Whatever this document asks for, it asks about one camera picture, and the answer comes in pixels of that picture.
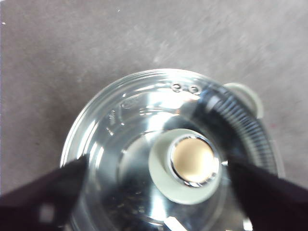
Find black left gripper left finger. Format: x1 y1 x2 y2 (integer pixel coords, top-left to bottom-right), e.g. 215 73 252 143
0 154 90 231

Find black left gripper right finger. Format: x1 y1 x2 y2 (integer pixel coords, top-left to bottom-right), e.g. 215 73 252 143
227 154 308 231

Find glass lid with green knob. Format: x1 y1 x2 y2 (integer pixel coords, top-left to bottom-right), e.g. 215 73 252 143
59 68 286 231

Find sage green electric pot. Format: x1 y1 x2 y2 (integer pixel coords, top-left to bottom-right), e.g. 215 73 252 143
223 82 287 180

